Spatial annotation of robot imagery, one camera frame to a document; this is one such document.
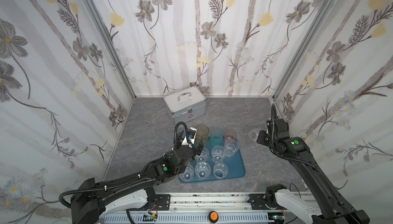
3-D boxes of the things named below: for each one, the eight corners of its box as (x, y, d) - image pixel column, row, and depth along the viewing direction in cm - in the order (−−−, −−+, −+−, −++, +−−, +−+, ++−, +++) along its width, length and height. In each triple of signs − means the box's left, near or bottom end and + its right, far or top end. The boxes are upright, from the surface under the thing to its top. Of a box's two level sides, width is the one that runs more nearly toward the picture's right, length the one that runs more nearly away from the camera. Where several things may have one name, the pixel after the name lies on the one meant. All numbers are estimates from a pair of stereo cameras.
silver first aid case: (175, 129, 104) (172, 113, 90) (166, 112, 113) (162, 95, 99) (206, 116, 111) (207, 99, 97) (195, 101, 121) (195, 84, 107)
